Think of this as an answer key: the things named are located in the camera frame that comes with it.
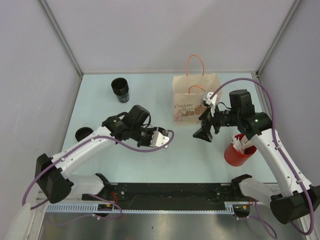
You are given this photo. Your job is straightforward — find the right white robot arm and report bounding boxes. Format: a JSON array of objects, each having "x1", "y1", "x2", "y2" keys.
[{"x1": 193, "y1": 89, "x2": 320, "y2": 224}]

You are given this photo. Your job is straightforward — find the tall black tumbler cup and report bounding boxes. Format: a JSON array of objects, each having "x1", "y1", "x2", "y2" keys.
[{"x1": 111, "y1": 77, "x2": 130, "y2": 103}]

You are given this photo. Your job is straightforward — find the red straw holder cup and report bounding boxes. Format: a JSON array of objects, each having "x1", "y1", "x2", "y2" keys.
[{"x1": 224, "y1": 133, "x2": 257, "y2": 167}]

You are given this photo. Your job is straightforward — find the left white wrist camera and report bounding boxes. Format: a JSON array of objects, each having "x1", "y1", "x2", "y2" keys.
[{"x1": 149, "y1": 130, "x2": 170, "y2": 148}]

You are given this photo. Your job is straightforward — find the purple cable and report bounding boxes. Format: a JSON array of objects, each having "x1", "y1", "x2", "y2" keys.
[
  {"x1": 22, "y1": 129, "x2": 176, "y2": 226},
  {"x1": 209, "y1": 77, "x2": 316, "y2": 239}
]

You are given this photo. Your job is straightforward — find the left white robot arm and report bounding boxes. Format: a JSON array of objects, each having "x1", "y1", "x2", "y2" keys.
[{"x1": 35, "y1": 105, "x2": 155, "y2": 204}]

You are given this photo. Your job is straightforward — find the paper takeout bag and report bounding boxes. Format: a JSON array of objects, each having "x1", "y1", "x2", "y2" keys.
[{"x1": 172, "y1": 60, "x2": 221, "y2": 126}]

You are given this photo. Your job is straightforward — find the white slotted cable duct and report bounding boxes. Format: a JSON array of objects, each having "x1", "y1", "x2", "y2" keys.
[{"x1": 46, "y1": 201, "x2": 237, "y2": 215}]

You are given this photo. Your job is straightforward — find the black coffee cup lid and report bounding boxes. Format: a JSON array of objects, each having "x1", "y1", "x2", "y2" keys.
[{"x1": 153, "y1": 127, "x2": 167, "y2": 135}]

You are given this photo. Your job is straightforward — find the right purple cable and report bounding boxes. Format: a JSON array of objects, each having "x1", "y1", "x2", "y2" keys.
[{"x1": 209, "y1": 77, "x2": 316, "y2": 239}]

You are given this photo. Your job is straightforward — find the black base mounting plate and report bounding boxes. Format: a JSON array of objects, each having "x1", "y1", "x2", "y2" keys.
[{"x1": 97, "y1": 183, "x2": 250, "y2": 211}]

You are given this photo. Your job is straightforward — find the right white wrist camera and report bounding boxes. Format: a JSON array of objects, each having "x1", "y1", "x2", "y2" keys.
[{"x1": 201, "y1": 92, "x2": 218, "y2": 117}]

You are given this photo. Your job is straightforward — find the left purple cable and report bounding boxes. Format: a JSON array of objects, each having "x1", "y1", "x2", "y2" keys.
[{"x1": 22, "y1": 129, "x2": 176, "y2": 226}]

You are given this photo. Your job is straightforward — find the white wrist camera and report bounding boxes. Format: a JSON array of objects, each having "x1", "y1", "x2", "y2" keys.
[
  {"x1": 201, "y1": 92, "x2": 218, "y2": 117},
  {"x1": 149, "y1": 130, "x2": 170, "y2": 148}
]

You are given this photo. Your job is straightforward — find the short black cup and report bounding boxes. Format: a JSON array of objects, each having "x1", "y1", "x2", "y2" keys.
[{"x1": 75, "y1": 127, "x2": 94, "y2": 142}]

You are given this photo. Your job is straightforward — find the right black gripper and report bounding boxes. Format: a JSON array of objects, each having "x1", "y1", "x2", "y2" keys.
[{"x1": 193, "y1": 103, "x2": 240, "y2": 142}]

